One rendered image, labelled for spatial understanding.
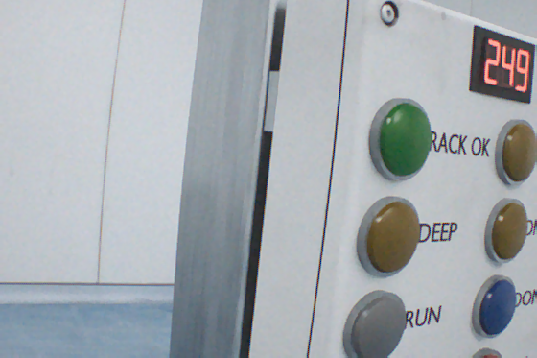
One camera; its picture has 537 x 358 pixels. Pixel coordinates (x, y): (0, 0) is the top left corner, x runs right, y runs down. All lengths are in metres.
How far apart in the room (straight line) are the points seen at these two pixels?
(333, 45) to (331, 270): 0.08
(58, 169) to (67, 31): 0.71
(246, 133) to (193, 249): 0.07
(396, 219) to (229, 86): 0.10
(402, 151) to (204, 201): 0.11
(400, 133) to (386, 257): 0.04
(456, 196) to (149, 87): 3.56
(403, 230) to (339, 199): 0.03
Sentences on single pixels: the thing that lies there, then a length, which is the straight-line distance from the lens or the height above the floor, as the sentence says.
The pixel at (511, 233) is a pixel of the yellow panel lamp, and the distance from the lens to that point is 0.32.
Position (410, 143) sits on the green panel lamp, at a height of 1.07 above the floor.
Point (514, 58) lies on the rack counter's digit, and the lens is 0.32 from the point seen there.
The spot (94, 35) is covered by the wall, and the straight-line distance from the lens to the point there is 3.73.
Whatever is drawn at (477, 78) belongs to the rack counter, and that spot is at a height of 1.10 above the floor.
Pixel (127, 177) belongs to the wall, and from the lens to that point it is 3.82.
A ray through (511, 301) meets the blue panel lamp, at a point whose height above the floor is 1.00.
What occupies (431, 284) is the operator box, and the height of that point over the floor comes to 1.02.
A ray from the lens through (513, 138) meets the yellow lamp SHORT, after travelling 0.32.
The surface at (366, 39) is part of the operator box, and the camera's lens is 0.25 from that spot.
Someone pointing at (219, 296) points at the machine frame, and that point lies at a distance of 0.32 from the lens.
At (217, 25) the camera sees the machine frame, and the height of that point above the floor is 1.12.
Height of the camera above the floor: 1.08
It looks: 3 degrees down
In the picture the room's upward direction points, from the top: 6 degrees clockwise
